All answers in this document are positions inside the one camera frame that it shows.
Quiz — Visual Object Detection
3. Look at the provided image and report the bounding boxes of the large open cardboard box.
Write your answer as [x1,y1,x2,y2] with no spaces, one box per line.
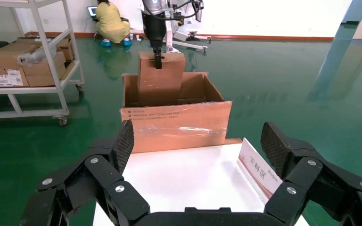
[120,72,233,154]

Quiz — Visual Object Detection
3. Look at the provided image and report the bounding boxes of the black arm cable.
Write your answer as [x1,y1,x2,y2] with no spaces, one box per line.
[143,0,200,21]

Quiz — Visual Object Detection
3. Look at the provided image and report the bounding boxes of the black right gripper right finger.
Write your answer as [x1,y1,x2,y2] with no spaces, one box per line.
[260,121,362,226]

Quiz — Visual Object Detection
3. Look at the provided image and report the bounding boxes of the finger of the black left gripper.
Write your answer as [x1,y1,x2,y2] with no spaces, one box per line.
[154,47,164,69]

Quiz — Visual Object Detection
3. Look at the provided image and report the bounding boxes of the white metal shelf cart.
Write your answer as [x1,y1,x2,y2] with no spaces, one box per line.
[0,0,85,127]

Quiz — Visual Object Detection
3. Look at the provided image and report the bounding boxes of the clear plastic bag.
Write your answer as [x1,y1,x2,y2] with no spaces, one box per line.
[17,43,57,67]

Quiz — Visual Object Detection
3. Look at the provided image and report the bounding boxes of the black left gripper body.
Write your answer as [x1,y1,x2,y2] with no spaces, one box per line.
[142,12,166,48]

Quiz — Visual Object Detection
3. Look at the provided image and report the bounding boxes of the small brown cardboard box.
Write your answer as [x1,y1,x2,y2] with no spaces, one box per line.
[137,51,186,107]

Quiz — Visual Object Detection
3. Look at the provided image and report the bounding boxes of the black hanging device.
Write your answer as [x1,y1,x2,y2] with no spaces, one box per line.
[194,0,205,23]

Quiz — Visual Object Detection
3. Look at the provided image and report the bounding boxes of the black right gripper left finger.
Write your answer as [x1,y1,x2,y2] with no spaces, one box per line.
[20,120,150,226]

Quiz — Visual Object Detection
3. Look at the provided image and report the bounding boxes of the person in yellow coat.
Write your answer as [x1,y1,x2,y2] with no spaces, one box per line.
[95,0,132,48]

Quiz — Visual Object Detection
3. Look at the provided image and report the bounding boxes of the white metal stand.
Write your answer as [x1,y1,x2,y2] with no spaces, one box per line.
[166,18,208,54]

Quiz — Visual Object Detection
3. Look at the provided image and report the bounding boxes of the blue building pillar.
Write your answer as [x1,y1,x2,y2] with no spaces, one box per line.
[342,0,362,25]

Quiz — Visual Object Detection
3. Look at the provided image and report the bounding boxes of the white acrylic sign placard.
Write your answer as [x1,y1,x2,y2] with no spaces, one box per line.
[237,137,283,203]

